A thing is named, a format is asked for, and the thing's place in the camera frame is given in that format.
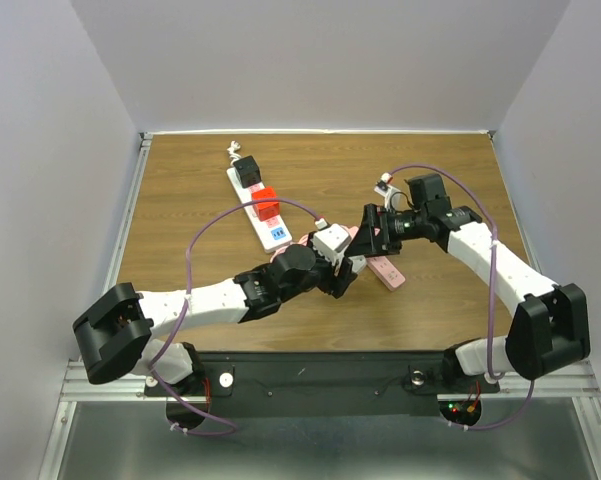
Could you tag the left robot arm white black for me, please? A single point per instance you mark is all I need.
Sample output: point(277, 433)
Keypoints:
point(122, 332)

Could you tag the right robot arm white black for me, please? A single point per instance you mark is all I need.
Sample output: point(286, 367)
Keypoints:
point(535, 326)

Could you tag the pink power strip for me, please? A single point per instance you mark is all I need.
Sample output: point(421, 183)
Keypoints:
point(384, 270)

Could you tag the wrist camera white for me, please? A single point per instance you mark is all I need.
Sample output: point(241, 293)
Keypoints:
point(391, 195)
point(331, 242)

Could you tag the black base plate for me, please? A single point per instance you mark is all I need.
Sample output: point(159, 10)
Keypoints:
point(303, 384)

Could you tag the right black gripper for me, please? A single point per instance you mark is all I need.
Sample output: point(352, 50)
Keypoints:
point(365, 241)

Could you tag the white plug adapter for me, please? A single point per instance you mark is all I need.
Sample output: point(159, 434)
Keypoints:
point(359, 263)

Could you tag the black cube socket plug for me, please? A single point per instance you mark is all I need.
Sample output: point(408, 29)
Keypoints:
point(247, 171)

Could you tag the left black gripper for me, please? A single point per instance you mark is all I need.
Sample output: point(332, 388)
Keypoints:
point(335, 285)

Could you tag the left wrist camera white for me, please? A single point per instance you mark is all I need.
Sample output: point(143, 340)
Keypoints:
point(331, 242)

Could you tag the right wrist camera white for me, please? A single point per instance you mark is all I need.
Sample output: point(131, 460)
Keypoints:
point(391, 195)

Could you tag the aluminium frame rail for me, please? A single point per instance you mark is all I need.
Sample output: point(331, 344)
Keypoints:
point(577, 380)

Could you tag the red cube socket plug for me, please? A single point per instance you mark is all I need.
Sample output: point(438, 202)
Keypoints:
point(267, 207)

